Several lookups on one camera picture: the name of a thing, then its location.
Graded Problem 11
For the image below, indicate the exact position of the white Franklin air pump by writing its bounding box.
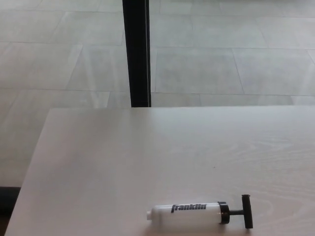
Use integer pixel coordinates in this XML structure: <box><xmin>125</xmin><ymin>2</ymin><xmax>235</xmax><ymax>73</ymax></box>
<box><xmin>146</xmin><ymin>194</ymin><xmax>254</xmax><ymax>230</ymax></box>

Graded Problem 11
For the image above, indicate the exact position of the black vertical post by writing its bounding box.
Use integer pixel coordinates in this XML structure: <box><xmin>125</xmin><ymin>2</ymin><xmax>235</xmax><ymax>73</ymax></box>
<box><xmin>122</xmin><ymin>0</ymin><xmax>152</xmax><ymax>108</ymax></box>

